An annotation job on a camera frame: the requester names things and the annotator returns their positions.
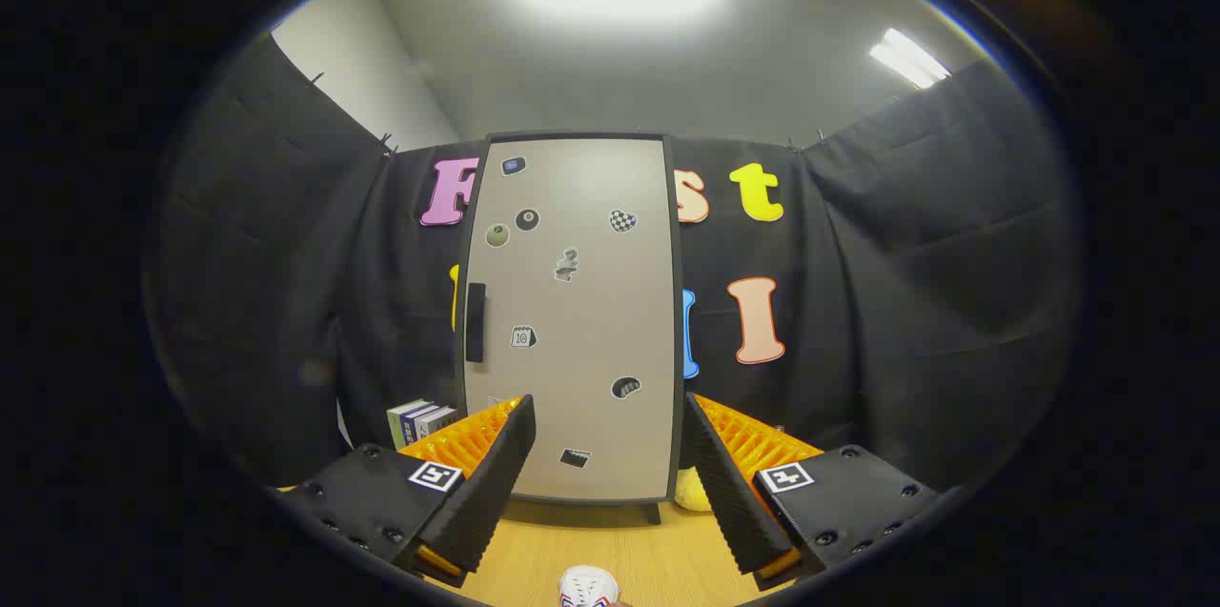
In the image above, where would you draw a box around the black door handle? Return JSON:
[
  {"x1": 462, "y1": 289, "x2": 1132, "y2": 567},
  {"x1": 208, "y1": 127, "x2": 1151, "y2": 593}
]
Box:
[{"x1": 466, "y1": 283, "x2": 487, "y2": 363}]

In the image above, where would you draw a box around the black backdrop cloth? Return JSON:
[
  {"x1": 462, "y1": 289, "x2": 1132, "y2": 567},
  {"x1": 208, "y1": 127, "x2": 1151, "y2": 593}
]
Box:
[{"x1": 143, "y1": 33, "x2": 1083, "y2": 494}]

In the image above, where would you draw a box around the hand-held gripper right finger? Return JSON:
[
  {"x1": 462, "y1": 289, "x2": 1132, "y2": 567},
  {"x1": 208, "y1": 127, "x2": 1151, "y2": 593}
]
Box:
[{"x1": 683, "y1": 392, "x2": 945, "y2": 589}]

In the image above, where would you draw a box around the blue book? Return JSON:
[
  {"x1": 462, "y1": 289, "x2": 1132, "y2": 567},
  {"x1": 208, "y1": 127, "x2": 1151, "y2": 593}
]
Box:
[{"x1": 400, "y1": 404, "x2": 439, "y2": 446}]

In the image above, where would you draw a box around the green book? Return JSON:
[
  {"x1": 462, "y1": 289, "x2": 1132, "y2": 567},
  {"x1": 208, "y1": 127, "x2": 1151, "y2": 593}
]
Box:
[{"x1": 387, "y1": 399, "x2": 425, "y2": 452}]

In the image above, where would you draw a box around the narrow ceiling light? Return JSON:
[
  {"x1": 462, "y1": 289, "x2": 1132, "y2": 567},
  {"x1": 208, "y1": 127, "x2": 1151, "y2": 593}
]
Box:
[{"x1": 868, "y1": 28, "x2": 952, "y2": 91}]

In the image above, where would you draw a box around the white canvas shoe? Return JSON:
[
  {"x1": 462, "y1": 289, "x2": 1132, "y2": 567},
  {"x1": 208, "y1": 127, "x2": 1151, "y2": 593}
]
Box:
[{"x1": 559, "y1": 565, "x2": 620, "y2": 607}]

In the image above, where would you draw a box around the yellow plush toy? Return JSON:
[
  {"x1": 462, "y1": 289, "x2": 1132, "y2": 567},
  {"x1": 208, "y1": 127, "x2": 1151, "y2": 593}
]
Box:
[{"x1": 675, "y1": 467, "x2": 714, "y2": 513}]

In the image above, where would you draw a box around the dark grey shoe cabinet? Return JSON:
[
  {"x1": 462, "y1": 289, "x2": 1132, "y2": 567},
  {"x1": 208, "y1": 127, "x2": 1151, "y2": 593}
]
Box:
[{"x1": 456, "y1": 132, "x2": 687, "y2": 524}]

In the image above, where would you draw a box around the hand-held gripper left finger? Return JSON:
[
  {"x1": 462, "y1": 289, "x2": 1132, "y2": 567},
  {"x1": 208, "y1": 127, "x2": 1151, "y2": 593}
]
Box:
[{"x1": 276, "y1": 395, "x2": 537, "y2": 589}]

